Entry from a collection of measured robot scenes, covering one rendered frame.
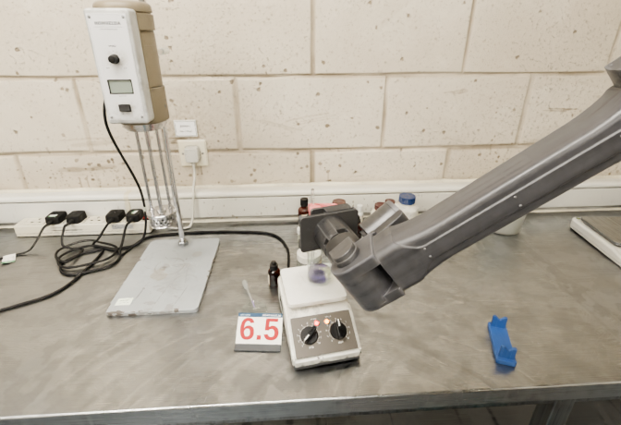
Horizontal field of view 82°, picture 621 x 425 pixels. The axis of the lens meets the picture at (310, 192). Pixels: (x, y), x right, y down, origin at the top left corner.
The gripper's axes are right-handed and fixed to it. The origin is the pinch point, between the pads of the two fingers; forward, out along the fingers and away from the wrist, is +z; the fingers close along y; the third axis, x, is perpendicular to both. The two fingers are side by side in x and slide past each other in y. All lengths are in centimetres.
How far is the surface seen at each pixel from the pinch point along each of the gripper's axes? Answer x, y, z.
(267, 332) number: 23.9, 10.8, -3.7
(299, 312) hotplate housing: 18.9, 4.7, -5.9
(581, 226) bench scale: 23, -87, 6
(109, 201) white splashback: 17, 47, 58
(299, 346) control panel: 21.8, 6.3, -11.2
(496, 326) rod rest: 25.0, -34.2, -16.5
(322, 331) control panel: 20.8, 1.4, -10.0
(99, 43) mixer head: -28.9, 33.1, 19.0
